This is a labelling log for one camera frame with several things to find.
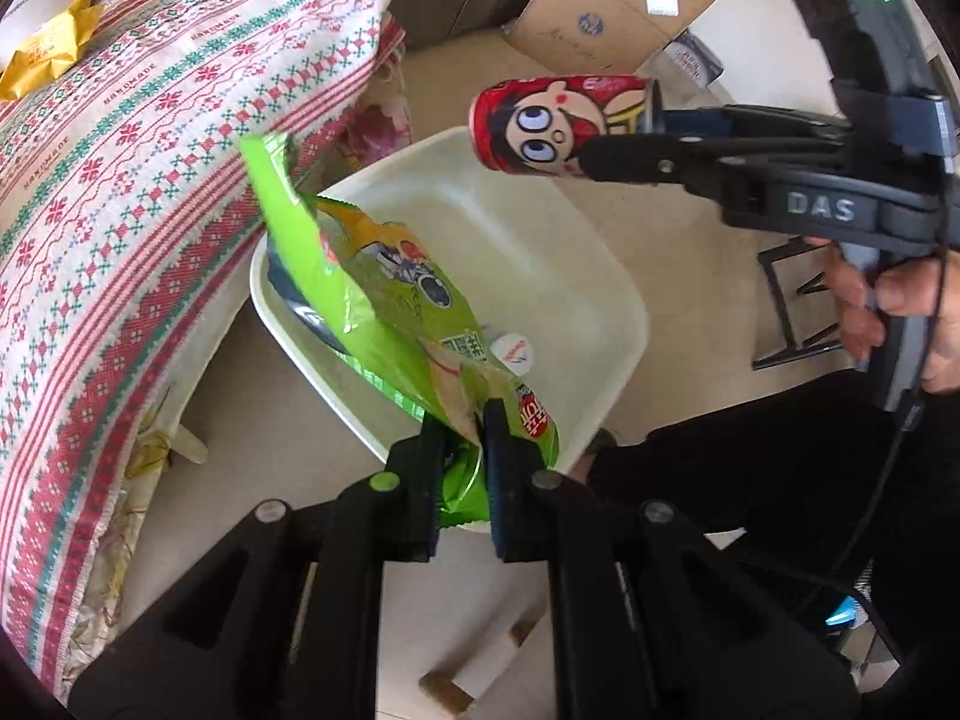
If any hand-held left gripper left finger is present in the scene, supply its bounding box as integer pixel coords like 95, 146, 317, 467
67, 414, 451, 720

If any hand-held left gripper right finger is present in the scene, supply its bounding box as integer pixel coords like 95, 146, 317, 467
480, 397, 863, 720

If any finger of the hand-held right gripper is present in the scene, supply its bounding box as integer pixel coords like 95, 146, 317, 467
660, 105, 852, 145
576, 132, 781, 192

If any red cartoon drink can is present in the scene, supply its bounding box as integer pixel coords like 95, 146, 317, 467
469, 73, 665, 179

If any white plastic bin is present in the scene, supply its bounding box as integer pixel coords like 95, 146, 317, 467
249, 126, 650, 477

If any green snack bag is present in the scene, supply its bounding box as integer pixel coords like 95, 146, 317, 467
238, 131, 562, 533

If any yellow snack packet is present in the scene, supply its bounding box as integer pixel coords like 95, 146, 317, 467
0, 0, 107, 102

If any person's right hand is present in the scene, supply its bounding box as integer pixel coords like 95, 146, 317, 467
806, 236, 960, 395

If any small printed carton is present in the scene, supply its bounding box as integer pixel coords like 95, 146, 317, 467
664, 30, 728, 88

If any black metal stand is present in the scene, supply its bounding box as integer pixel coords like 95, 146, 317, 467
752, 236, 863, 372

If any cardboard box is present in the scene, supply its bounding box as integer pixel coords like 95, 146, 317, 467
501, 0, 751, 83

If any person's black trouser leg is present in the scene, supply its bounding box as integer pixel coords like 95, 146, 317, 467
585, 369, 960, 698

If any floral under cloth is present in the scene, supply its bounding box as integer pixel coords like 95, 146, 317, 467
64, 15, 415, 702

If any light blue object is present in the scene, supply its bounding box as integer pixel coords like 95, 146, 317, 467
823, 594, 872, 635

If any black cable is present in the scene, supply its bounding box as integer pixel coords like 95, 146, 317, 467
821, 240, 947, 601

